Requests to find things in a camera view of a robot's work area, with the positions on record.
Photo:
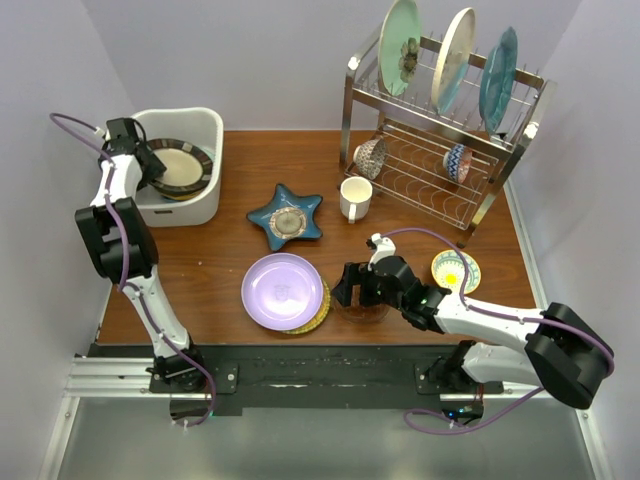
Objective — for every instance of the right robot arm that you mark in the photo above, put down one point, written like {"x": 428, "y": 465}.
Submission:
{"x": 554, "y": 349}

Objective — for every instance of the yellow blue small bowl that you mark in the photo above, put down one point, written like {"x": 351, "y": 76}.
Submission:
{"x": 448, "y": 271}

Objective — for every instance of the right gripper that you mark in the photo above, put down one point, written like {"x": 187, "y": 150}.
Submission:
{"x": 355, "y": 274}

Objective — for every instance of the lavender plate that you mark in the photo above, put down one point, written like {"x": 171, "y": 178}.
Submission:
{"x": 282, "y": 292}

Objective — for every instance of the white mug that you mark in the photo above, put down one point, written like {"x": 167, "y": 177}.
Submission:
{"x": 355, "y": 198}

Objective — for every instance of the black striped plate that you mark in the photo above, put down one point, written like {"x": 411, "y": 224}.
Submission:
{"x": 189, "y": 168}

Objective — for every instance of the blue star-shaped dish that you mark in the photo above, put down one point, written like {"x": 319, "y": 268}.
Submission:
{"x": 287, "y": 217}

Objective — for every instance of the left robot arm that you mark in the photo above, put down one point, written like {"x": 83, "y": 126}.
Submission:
{"x": 122, "y": 249}

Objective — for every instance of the metal dish rack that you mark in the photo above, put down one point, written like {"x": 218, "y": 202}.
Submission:
{"x": 417, "y": 137}

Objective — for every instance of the clear glass dish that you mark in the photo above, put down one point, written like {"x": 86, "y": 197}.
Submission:
{"x": 357, "y": 314}

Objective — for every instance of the yellow polka dot plate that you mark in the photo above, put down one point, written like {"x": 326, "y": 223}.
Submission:
{"x": 176, "y": 198}

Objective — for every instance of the beige blue plate in rack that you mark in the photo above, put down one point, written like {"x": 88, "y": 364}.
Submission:
{"x": 453, "y": 59}

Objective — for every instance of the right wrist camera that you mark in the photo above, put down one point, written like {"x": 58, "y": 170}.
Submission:
{"x": 381, "y": 247}

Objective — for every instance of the blue zigzag bowl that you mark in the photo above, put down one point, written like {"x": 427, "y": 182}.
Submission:
{"x": 457, "y": 162}

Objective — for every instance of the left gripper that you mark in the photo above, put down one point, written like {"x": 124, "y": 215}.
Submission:
{"x": 157, "y": 168}

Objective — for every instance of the teal glass plate in rack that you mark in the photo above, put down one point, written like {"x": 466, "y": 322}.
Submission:
{"x": 497, "y": 80}

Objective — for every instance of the mint flower plate in rack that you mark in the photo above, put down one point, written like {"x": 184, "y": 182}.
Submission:
{"x": 399, "y": 46}

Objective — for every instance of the white plastic bin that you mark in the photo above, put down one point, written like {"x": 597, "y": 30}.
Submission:
{"x": 202, "y": 127}

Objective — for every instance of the red patterned bowl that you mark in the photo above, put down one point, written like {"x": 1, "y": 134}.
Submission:
{"x": 370, "y": 157}

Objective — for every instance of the yellow patterned plate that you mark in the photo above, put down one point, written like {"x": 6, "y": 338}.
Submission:
{"x": 318, "y": 318}

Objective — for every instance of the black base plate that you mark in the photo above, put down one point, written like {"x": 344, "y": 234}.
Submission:
{"x": 325, "y": 377}

